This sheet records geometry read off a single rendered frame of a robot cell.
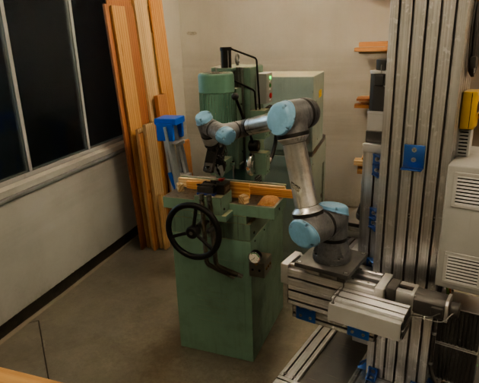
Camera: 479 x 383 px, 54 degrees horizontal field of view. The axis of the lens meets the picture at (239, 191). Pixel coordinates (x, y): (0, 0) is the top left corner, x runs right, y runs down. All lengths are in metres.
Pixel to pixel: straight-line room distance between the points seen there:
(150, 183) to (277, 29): 1.92
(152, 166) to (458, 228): 2.55
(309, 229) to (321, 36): 3.11
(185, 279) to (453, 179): 1.46
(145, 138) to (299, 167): 2.21
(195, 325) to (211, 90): 1.28
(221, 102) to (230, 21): 2.57
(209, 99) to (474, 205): 1.24
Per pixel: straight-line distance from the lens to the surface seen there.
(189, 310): 2.67
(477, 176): 1.76
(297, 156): 1.67
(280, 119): 1.65
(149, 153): 3.75
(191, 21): 4.95
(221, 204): 2.19
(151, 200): 3.86
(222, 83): 2.27
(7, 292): 3.16
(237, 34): 4.78
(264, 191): 2.36
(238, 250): 2.36
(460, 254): 1.86
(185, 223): 2.43
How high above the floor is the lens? 1.67
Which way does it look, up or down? 18 degrees down
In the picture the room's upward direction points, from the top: 2 degrees counter-clockwise
